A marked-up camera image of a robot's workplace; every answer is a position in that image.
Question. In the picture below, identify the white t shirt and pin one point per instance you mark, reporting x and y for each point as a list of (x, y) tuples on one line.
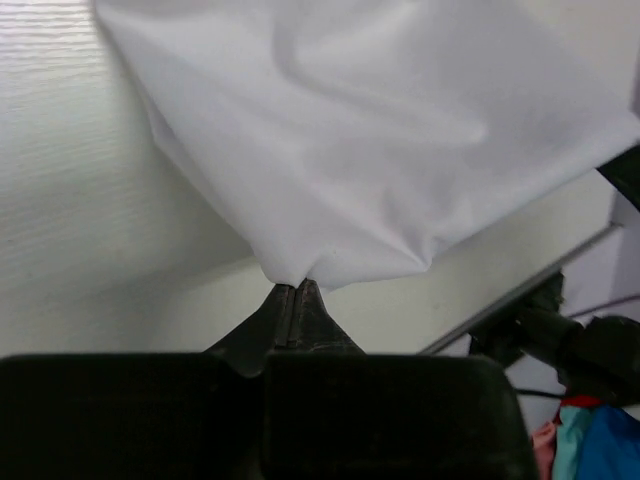
[(352, 141)]

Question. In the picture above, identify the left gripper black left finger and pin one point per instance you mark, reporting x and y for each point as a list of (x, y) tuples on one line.
[(182, 415)]

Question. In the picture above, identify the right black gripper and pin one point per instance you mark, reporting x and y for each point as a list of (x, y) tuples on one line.
[(623, 173)]

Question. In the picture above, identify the colourful clothes pile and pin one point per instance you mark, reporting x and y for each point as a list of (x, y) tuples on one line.
[(588, 439)]

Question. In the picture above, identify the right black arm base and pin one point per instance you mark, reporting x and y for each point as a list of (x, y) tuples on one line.
[(599, 359)]

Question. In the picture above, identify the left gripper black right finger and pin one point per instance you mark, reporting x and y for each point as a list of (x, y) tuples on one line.
[(331, 414)]

